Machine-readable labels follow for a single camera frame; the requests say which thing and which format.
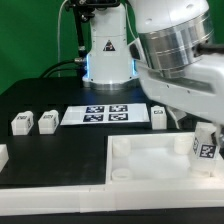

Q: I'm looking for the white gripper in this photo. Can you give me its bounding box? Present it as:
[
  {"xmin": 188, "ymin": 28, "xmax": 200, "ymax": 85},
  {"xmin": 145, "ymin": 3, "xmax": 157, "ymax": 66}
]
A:
[{"xmin": 129, "ymin": 39, "xmax": 224, "ymax": 148}]

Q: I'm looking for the white square tabletop part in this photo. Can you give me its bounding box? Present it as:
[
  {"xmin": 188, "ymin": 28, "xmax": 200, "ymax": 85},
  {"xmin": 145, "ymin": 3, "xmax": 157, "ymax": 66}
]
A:
[{"xmin": 106, "ymin": 132, "xmax": 224, "ymax": 184}]

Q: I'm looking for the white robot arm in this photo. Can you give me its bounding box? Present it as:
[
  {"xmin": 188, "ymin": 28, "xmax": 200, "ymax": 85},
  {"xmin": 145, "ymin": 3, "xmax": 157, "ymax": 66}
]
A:
[{"xmin": 128, "ymin": 0, "xmax": 224, "ymax": 148}]

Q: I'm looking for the white sheet with markers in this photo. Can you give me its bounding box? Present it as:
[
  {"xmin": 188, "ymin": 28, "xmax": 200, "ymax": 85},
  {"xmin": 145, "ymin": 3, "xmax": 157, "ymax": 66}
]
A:
[{"xmin": 61, "ymin": 103, "xmax": 150, "ymax": 125}]

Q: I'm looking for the white L-shaped obstacle fence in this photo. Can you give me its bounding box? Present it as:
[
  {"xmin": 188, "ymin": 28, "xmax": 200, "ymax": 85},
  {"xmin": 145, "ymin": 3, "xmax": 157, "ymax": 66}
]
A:
[{"xmin": 0, "ymin": 144, "xmax": 224, "ymax": 216}]

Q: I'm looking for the black cable bundle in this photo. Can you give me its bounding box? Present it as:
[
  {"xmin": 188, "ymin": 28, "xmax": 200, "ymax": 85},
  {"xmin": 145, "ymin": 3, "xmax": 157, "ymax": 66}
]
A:
[{"xmin": 39, "ymin": 59, "xmax": 85, "ymax": 80}]

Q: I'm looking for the grey thin cable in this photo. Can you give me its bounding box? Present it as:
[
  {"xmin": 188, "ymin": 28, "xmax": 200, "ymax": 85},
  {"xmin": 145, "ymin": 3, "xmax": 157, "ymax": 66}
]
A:
[{"xmin": 57, "ymin": 0, "xmax": 69, "ymax": 78}]

